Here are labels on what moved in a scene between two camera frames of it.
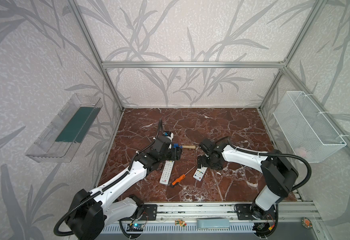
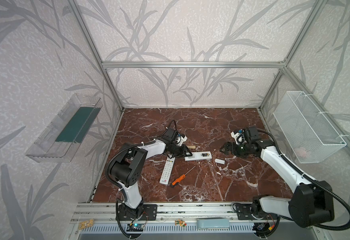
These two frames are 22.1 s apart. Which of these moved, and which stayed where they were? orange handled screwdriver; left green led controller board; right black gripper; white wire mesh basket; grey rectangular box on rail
Moved: right black gripper
Stayed: white wire mesh basket; orange handled screwdriver; left green led controller board; grey rectangular box on rail
